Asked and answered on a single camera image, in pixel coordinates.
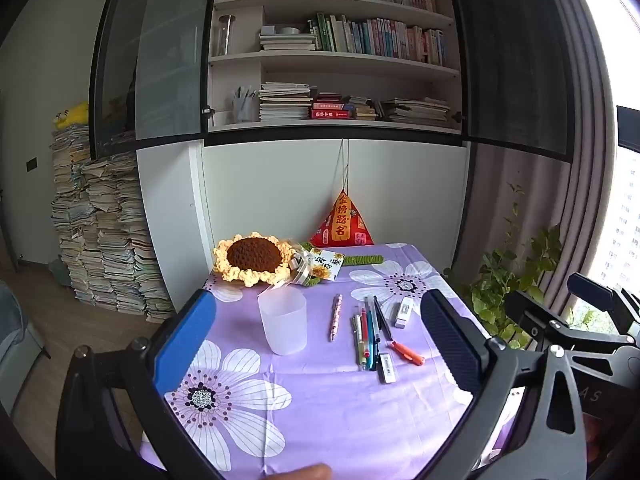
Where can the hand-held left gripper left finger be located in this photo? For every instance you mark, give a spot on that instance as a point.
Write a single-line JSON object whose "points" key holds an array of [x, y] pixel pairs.
{"points": [[185, 345]]}

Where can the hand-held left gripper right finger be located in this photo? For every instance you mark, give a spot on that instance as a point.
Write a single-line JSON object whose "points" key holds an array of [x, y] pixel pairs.
{"points": [[450, 345]]}

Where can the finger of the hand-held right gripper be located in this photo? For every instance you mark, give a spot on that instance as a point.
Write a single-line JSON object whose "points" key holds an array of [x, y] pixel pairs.
{"points": [[592, 292], [545, 327]]}

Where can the orange utility knife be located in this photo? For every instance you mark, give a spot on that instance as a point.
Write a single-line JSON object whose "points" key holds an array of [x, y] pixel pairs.
{"points": [[406, 352]]}

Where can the blue pen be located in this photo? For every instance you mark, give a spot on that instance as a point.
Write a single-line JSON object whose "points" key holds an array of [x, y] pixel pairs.
{"points": [[371, 340]]}

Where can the clear translucent pen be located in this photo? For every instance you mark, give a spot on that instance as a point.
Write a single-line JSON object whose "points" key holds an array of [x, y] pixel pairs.
{"points": [[358, 342]]}

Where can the translucent plastic cup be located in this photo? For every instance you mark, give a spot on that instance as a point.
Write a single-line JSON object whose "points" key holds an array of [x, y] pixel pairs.
{"points": [[282, 325]]}

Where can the pink patterned pen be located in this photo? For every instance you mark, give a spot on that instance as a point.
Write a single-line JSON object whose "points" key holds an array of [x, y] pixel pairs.
{"points": [[336, 317]]}

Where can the person's left hand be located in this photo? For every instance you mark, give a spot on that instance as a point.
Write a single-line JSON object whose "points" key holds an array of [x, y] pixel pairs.
{"points": [[305, 474]]}

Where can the green potted plant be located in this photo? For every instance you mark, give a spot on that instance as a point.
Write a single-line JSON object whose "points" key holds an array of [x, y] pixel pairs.
{"points": [[505, 280]]}

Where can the crochet sunflower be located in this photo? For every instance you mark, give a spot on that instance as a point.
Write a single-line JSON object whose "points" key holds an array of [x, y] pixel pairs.
{"points": [[252, 255]]}

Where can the purple floral tablecloth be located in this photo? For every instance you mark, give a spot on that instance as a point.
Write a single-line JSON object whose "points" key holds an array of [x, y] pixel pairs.
{"points": [[340, 410]]}

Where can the floor pile of workbooks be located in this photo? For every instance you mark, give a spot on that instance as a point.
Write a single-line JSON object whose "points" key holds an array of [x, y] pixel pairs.
{"points": [[105, 240]]}

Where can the pinkish grey curtain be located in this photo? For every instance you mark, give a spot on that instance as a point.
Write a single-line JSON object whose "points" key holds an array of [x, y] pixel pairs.
{"points": [[575, 160]]}

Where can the white ribbon bow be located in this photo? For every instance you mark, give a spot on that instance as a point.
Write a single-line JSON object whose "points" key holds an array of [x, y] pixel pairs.
{"points": [[297, 267]]}

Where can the sunflower print card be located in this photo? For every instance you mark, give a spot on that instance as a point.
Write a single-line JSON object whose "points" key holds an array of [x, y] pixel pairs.
{"points": [[327, 264]]}

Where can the red pyramid bag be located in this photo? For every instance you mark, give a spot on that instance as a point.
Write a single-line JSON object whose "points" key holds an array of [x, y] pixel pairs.
{"points": [[342, 225]]}

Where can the white bookcase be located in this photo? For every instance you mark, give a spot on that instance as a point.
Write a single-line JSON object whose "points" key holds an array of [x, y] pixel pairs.
{"points": [[280, 185]]}

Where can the wide stack of magazines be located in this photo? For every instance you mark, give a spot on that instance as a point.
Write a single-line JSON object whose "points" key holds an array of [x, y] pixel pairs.
{"points": [[415, 112]]}

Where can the translucent shelf pen holder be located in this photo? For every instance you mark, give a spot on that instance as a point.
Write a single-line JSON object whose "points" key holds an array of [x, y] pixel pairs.
{"points": [[245, 110]]}

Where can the dark glass bookcase door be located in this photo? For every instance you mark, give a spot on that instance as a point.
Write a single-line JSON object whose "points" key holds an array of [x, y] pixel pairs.
{"points": [[515, 60]]}

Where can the small stack of books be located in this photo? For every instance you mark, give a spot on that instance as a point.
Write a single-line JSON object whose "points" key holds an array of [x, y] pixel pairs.
{"points": [[364, 109]]}

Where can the yellow plush toy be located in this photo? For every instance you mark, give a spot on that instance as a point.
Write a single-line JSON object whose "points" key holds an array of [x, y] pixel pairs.
{"points": [[72, 116]]}

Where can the stack of red books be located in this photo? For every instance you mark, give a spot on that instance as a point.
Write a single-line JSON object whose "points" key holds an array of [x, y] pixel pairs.
{"points": [[330, 112]]}

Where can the tall stack of magazines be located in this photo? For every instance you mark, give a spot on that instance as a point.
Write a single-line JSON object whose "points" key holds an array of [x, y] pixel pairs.
{"points": [[285, 102]]}

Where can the grey glass bookcase door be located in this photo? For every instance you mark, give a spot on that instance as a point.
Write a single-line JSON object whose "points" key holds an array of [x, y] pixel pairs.
{"points": [[150, 60]]}

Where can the tall clear glass jar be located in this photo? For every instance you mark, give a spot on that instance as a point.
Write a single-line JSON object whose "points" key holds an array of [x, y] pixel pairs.
{"points": [[226, 35]]}

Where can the row of green and pastel books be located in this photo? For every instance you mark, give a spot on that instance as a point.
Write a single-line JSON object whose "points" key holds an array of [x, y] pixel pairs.
{"points": [[380, 37]]}

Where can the flat stack of white books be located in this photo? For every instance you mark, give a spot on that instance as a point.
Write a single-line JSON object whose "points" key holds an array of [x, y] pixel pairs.
{"points": [[285, 42]]}

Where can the black wall socket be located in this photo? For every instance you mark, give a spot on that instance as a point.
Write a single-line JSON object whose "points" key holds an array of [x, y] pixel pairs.
{"points": [[31, 163]]}

